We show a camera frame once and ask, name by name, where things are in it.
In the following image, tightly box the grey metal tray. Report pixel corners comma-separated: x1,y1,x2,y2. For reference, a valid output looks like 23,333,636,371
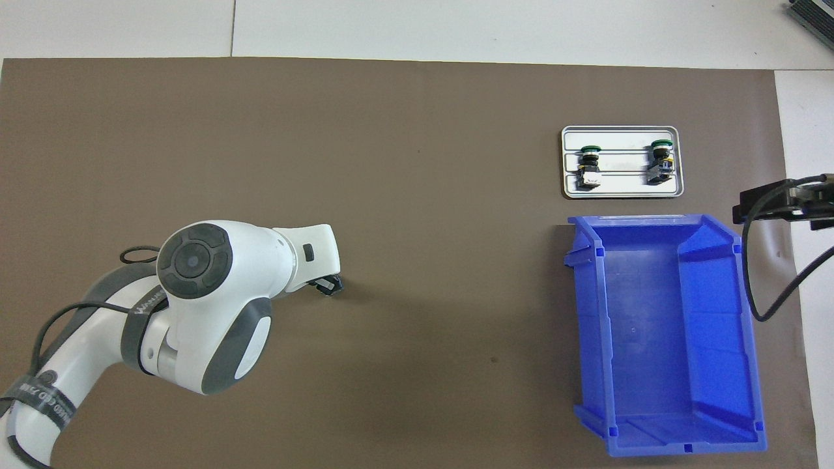
561,125,684,199

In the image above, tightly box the green push button switch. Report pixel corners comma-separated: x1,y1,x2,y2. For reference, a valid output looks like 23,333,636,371
577,145,603,191
646,139,676,186

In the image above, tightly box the brown table mat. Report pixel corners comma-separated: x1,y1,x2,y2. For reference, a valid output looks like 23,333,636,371
0,57,818,469

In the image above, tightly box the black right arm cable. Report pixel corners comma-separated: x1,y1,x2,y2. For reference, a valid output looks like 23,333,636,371
741,173,834,321

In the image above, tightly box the blue plastic storage bin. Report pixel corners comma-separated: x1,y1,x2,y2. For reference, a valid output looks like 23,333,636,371
564,214,768,457

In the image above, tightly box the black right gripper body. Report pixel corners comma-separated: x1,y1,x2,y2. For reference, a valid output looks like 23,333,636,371
792,184,834,220

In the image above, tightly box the dark grey ribbed device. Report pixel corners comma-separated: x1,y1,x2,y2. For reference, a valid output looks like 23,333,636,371
785,0,834,41

